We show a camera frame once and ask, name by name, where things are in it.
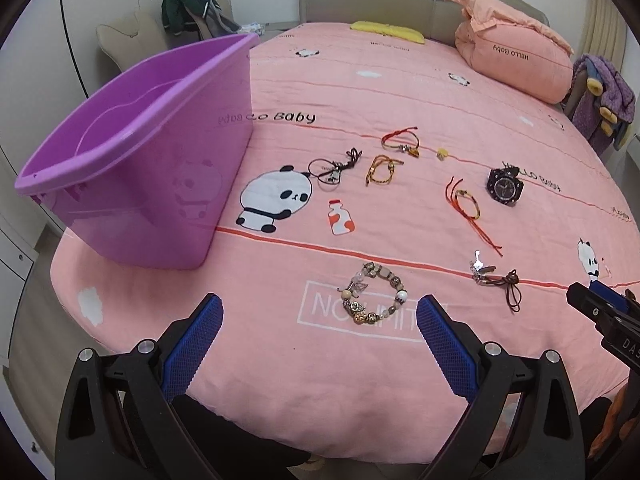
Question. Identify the pink folded quilt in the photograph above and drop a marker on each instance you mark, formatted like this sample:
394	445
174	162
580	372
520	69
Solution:
515	55

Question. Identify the yellow pillow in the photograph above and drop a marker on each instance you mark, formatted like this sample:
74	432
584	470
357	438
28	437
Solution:
387	31

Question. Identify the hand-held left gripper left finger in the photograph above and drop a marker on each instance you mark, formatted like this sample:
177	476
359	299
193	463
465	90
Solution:
195	345

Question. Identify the yellow flower charm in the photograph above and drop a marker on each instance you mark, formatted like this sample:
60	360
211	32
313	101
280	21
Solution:
441	154

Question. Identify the beige chair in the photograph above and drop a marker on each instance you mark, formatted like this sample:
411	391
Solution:
130	40

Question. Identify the purple hanging clothes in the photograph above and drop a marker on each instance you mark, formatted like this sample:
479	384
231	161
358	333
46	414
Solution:
607	90

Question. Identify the tissue pack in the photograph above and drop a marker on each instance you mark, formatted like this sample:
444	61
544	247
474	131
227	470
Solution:
252	27

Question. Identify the purple plastic bin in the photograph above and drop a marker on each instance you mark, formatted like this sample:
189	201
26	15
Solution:
150	170

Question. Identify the white wardrobe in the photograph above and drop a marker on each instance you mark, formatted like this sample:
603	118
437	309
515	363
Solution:
15	240

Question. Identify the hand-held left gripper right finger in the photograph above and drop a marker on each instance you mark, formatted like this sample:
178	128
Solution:
445	350

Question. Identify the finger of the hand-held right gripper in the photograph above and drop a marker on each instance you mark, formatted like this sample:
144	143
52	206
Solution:
607	290
582	299

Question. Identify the dark green jacket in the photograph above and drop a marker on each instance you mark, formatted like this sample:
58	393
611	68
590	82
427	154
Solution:
185	7

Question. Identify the white curtain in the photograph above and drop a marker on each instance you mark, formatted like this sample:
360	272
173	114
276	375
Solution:
602	15

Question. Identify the pink printed bedsheet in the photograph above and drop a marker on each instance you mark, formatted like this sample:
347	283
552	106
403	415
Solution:
400	240

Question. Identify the black wristwatch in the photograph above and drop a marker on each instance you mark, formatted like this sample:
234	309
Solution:
504	187

